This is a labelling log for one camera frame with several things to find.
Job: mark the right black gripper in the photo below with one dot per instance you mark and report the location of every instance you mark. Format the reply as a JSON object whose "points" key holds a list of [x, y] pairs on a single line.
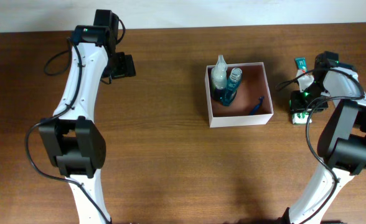
{"points": [[303, 107]]}

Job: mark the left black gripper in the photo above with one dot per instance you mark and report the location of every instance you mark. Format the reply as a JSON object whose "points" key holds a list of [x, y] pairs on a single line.
{"points": [[124, 66]]}

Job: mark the green Dettol soap box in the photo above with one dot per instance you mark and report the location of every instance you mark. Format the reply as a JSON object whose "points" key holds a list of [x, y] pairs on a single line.
{"points": [[300, 118]]}

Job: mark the blue disposable razor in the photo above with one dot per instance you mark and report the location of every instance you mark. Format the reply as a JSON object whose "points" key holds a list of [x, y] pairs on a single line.
{"points": [[257, 107]]}

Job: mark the teal mouthwash bottle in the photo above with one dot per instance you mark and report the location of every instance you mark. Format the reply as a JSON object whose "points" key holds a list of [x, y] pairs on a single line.
{"points": [[233, 82]]}

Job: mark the foam soap pump bottle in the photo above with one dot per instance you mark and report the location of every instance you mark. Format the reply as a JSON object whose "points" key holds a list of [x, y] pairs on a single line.
{"points": [[218, 77]]}

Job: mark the red green toothpaste tube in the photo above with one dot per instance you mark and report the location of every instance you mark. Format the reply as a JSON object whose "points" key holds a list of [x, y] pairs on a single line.
{"points": [[301, 63]]}

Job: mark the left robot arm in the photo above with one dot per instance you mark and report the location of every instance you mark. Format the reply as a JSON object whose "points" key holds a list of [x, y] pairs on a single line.
{"points": [[73, 143]]}

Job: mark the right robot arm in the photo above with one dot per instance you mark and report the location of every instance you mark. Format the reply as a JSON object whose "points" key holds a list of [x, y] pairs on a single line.
{"points": [[341, 148]]}

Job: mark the pink cardboard box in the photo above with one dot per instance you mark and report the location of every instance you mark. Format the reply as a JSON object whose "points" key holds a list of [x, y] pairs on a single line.
{"points": [[254, 85]]}

